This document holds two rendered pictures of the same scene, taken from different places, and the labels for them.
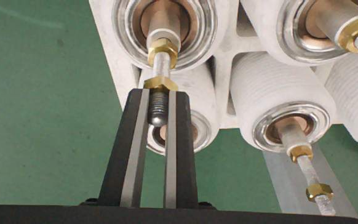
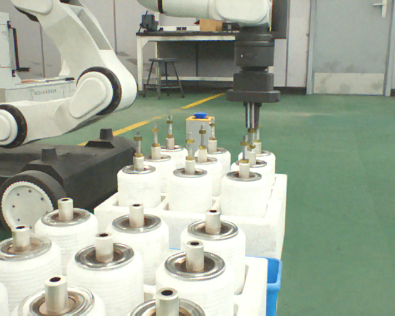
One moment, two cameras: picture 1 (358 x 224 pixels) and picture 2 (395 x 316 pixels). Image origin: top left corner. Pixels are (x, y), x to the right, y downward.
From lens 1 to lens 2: 0.98 m
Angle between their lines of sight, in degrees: 36
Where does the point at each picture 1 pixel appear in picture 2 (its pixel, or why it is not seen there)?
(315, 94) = not seen: hidden behind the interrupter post
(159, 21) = (251, 157)
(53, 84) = (355, 237)
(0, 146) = not seen: outside the picture
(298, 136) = (212, 144)
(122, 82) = (280, 183)
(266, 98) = (219, 157)
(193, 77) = not seen: hidden behind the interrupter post
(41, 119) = (377, 226)
